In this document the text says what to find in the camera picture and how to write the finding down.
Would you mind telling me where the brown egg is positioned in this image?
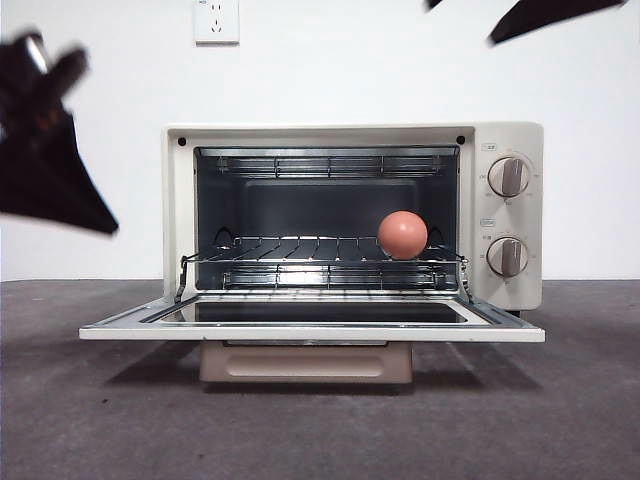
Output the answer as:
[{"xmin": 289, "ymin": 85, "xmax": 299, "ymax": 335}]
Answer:
[{"xmin": 377, "ymin": 209, "xmax": 430, "ymax": 261}]

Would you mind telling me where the glass oven door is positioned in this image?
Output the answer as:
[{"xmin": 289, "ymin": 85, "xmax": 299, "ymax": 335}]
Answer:
[{"xmin": 78, "ymin": 292, "xmax": 547, "ymax": 385}]

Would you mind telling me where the white wall socket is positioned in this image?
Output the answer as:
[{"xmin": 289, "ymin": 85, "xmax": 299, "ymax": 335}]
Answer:
[{"xmin": 194, "ymin": 0, "xmax": 240, "ymax": 46}]

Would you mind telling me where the metal wire oven rack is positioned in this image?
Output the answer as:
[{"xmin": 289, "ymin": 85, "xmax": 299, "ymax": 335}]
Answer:
[{"xmin": 180, "ymin": 234, "xmax": 470, "ymax": 266}]

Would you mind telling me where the cream Toshiba toaster oven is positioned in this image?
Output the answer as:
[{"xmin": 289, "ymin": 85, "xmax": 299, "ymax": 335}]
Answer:
[{"xmin": 160, "ymin": 121, "xmax": 545, "ymax": 314}]

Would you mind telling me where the cream oven knob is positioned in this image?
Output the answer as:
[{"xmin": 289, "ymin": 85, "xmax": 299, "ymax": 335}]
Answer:
[
  {"xmin": 486, "ymin": 236, "xmax": 530, "ymax": 278},
  {"xmin": 487, "ymin": 156, "xmax": 533, "ymax": 198}
]

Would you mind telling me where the metal heating element guard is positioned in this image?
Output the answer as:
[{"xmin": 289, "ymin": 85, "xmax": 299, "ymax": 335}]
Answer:
[
  {"xmin": 216, "ymin": 153, "xmax": 445, "ymax": 180},
  {"xmin": 221, "ymin": 263, "xmax": 453, "ymax": 292}
]

